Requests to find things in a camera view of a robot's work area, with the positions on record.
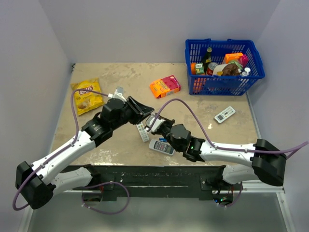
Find orange pink box in basket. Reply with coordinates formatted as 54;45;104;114
222;53;249;69

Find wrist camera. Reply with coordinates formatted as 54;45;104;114
144;115;165;133
108;87;126;102

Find orange pink sponge box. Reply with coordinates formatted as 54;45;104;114
149;75;181;99

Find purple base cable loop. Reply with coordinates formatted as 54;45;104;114
81;181;131;215

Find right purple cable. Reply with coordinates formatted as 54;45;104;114
147;98;309;208

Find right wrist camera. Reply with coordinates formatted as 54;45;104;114
144;115;165;133

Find grey-faced remote control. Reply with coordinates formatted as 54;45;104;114
149;139;174;156

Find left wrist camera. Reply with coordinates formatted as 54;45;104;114
108;87;126;102

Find white bottle cap item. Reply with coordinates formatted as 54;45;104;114
241;67;251;77

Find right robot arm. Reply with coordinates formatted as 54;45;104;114
151;118;287;190

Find green yellow carton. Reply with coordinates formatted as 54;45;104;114
195;63;205;75

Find yellow Lays chips bag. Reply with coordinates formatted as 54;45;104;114
70;78;105;116

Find black table front rail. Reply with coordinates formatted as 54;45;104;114
54;164;240;201

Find blue plastic basket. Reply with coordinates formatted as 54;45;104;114
185;39;265;96

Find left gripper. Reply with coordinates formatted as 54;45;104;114
112;96;154;130

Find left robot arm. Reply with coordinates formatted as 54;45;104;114
13;97;154;211

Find small white remote control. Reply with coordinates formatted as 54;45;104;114
214;106;236;124

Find dark glass bottle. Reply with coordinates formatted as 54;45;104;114
201;47;212;72

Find white long remote control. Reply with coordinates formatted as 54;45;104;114
136;122;149;142

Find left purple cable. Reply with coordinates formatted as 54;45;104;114
12;88;111;211

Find brown snack packet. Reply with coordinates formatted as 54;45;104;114
212;63;241;76

